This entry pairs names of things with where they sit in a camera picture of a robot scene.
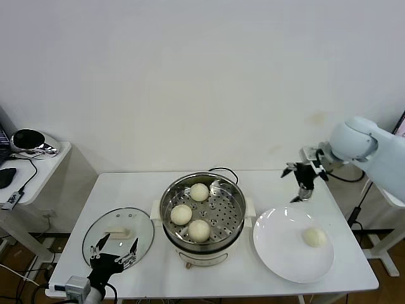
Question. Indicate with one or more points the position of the white steamed baozi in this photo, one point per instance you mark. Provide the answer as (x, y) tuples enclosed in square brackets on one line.
[(181, 214), (199, 192), (313, 237), (199, 230)]

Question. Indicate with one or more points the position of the laptop with dark screen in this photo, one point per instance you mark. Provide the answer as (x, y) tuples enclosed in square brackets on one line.
[(2, 142)]

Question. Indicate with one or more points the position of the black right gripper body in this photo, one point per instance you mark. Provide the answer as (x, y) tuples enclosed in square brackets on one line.
[(305, 174)]

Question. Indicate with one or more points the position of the stainless steel steamer basket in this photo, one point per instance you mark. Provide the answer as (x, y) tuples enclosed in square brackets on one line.
[(224, 212)]

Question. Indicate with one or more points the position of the stainless steel steamer pot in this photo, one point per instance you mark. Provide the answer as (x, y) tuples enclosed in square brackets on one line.
[(205, 255)]

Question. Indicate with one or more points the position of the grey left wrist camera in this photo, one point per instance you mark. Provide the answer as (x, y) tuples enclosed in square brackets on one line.
[(77, 285)]

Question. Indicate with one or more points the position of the laptop with bright screen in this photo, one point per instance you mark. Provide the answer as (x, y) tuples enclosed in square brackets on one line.
[(401, 126)]

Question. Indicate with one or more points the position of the white round plate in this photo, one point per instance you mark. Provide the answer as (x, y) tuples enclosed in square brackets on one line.
[(284, 247)]

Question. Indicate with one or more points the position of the black computer mouse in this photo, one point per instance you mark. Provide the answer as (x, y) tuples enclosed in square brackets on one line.
[(7, 177)]

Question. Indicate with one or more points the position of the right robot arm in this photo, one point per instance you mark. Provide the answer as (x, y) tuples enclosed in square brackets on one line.
[(357, 139)]

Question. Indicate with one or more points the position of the white side table with mouse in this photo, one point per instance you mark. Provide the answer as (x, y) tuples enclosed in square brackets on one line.
[(47, 164)]

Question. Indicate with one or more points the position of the round glass pot lid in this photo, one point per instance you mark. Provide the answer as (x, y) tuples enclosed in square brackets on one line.
[(142, 225)]

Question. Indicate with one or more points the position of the grey usb adapter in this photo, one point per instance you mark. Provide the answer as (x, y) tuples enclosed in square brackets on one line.
[(11, 201)]

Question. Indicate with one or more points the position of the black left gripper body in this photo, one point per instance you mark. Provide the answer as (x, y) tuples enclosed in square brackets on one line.
[(106, 266)]

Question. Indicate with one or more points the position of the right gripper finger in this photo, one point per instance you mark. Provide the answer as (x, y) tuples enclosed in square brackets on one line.
[(305, 193), (289, 167)]

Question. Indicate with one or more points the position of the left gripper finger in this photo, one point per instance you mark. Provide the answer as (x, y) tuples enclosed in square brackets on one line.
[(126, 261), (95, 251)]

